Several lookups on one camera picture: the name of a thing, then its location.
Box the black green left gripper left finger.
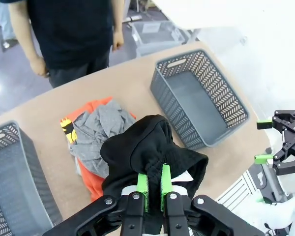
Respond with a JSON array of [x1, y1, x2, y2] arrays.
[[42, 173, 149, 236]]

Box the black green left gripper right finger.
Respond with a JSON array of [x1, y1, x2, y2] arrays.
[[161, 164, 265, 236]]

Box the orange T-shirt yellow black print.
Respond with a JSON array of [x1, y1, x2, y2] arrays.
[[60, 96, 137, 204]]

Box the black shorts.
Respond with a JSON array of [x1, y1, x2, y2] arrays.
[[100, 114, 209, 234]]

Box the grey heather garment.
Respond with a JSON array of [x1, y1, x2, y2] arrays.
[[69, 99, 137, 179]]

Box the person's right forearm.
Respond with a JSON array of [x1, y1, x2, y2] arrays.
[[8, 0, 41, 61]]

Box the person's left forearm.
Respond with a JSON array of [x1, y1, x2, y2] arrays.
[[112, 0, 123, 34]]

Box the person's left hand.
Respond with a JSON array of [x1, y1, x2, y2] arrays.
[[112, 31, 125, 51]]

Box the person's right hand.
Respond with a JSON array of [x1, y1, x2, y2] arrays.
[[29, 54, 50, 79]]

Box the white cloth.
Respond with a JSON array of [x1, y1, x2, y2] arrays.
[[75, 157, 83, 177]]

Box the grey plastic lattice basket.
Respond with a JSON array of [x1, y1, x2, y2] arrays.
[[149, 49, 251, 150], [0, 120, 63, 236]]

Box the large white table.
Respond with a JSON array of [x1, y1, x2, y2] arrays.
[[151, 0, 295, 42]]

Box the clear plastic storage box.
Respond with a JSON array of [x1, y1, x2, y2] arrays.
[[130, 21, 187, 57]]

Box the person in black T-shirt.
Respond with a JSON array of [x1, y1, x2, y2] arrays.
[[8, 0, 114, 89]]

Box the person in blue jeans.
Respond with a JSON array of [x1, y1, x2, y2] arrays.
[[0, 0, 17, 49]]

